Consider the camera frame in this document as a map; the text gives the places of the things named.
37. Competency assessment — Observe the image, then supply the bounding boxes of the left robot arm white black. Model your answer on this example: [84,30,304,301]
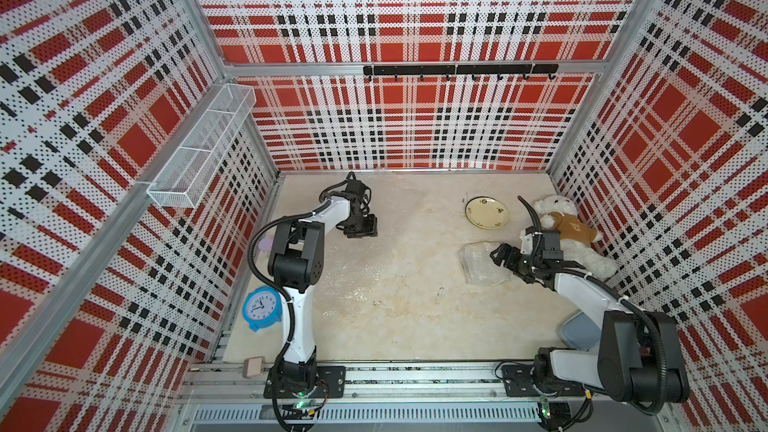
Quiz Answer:
[248,182,377,398]

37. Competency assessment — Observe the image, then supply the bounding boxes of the white wire mesh shelf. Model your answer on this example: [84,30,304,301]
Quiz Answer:
[147,84,255,209]

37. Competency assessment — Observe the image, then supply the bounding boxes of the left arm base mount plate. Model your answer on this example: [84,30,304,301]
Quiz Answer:
[263,365,346,399]

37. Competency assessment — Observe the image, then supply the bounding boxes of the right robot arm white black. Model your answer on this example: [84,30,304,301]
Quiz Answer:
[490,204,691,415]

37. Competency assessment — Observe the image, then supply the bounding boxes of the white teddy bear brown shirt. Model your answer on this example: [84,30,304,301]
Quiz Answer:
[533,195,618,280]

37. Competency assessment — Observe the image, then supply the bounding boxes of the small beige box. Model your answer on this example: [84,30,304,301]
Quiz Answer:
[242,356,265,379]

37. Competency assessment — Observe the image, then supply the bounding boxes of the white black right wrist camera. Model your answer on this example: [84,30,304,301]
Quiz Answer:
[520,231,535,255]

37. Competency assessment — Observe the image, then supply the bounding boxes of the grey blue zip pouch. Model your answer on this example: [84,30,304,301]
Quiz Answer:
[557,312,601,351]

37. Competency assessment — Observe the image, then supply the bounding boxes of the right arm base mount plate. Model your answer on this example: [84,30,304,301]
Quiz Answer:
[493,361,584,398]

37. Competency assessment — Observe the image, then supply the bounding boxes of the cream dinner plate black characters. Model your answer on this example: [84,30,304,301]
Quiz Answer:
[464,196,510,230]

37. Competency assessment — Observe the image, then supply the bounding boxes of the blue alarm clock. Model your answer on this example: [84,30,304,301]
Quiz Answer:
[241,286,282,332]

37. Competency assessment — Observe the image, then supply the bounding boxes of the black wall hook rail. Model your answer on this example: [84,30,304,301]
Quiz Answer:
[362,63,560,78]

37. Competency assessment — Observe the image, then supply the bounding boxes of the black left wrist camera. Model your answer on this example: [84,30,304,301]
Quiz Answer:
[344,172,371,201]

